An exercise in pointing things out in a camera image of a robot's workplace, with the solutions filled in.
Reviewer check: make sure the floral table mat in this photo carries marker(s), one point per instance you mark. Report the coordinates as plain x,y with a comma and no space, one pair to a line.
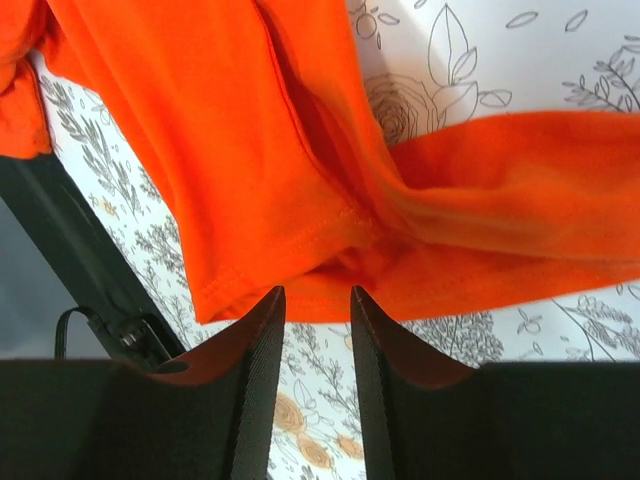
500,60

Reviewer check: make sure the orange t shirt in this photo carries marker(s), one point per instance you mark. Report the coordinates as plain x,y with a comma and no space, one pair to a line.
282,165

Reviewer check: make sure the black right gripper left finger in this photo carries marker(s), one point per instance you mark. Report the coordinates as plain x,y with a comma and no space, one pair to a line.
207,414

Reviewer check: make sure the black front table strip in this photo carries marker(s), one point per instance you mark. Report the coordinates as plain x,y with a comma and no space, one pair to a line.
117,308

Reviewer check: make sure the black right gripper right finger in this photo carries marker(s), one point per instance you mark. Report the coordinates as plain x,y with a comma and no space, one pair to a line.
425,415

